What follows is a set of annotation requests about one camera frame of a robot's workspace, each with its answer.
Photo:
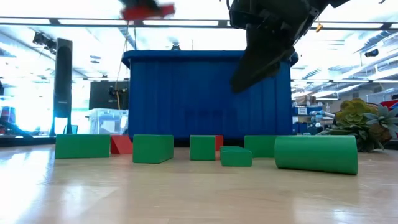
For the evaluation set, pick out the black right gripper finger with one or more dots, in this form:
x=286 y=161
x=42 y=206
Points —
x=264 y=62

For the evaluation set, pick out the red foam block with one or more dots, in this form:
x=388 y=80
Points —
x=146 y=12
x=122 y=146
x=219 y=141

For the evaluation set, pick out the large blue plastic bin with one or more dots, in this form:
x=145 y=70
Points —
x=186 y=93

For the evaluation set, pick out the clear plastic block box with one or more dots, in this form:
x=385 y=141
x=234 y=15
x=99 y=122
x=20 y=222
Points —
x=105 y=121

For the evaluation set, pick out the green foam block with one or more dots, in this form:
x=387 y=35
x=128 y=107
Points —
x=259 y=145
x=82 y=146
x=202 y=147
x=152 y=148
x=236 y=157

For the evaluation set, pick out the black background monitor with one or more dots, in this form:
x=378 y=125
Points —
x=102 y=93

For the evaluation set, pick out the green foam cylinder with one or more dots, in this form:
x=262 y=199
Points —
x=317 y=154

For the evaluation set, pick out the black pillar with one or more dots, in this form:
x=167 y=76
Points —
x=63 y=77

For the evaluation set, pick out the artificial succulent in black pot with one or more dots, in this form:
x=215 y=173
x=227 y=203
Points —
x=357 y=121

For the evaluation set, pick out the red background object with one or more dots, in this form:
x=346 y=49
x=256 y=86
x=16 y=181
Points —
x=388 y=104

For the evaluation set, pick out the black ceiling camera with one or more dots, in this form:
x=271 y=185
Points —
x=43 y=40

